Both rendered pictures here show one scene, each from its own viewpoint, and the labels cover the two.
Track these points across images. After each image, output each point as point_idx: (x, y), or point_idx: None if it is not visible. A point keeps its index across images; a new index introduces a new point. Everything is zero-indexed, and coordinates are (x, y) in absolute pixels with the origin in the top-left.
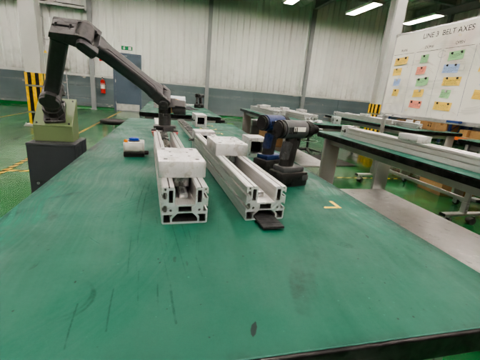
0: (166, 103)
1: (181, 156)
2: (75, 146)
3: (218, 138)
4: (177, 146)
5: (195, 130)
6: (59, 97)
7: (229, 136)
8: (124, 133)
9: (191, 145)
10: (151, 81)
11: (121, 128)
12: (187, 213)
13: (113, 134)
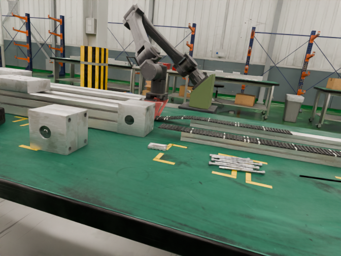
0: (138, 63)
1: (2, 68)
2: (178, 107)
3: (29, 77)
4: (63, 87)
5: (139, 100)
6: (179, 67)
7: (31, 80)
8: (254, 123)
9: (167, 132)
10: (138, 39)
11: (302, 129)
12: None
13: (238, 119)
